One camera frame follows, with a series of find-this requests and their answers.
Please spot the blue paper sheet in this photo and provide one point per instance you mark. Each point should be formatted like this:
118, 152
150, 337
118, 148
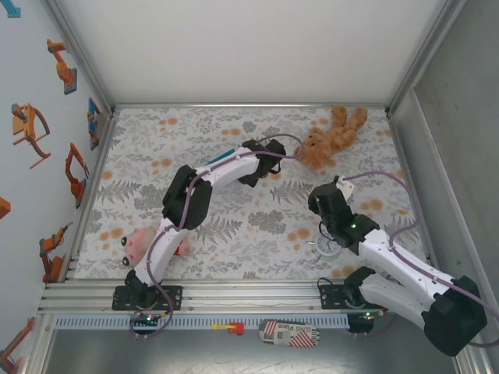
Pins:
220, 156

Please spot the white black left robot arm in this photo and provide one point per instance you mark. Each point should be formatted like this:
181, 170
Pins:
230, 167

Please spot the silver alarm clock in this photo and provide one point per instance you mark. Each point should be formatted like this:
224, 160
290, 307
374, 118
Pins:
331, 255

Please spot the floral print tablecloth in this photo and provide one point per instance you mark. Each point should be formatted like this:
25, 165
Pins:
195, 128

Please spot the brown teddy bear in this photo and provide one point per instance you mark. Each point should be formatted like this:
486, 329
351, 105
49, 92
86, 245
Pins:
335, 136

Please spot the printed stars stripes pouch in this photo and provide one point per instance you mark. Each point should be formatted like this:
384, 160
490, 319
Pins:
288, 333

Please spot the pink plush toy polka-dot dress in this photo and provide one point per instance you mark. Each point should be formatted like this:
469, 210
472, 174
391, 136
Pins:
140, 245

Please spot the red yellow utility knife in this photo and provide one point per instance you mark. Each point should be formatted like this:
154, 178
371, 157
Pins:
236, 329

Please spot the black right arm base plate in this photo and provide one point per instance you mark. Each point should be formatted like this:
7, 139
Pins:
331, 298

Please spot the aluminium frame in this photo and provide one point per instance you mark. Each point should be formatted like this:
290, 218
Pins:
253, 302

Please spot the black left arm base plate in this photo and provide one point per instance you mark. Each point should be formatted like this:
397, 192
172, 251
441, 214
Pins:
173, 298

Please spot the blue orange machine wall sticker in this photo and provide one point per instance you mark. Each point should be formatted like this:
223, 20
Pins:
93, 121

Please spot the orange clamp machine wall sticker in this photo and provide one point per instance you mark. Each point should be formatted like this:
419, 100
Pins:
23, 124

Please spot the orange block wall sticker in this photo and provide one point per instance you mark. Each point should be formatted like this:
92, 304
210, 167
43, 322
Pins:
4, 208

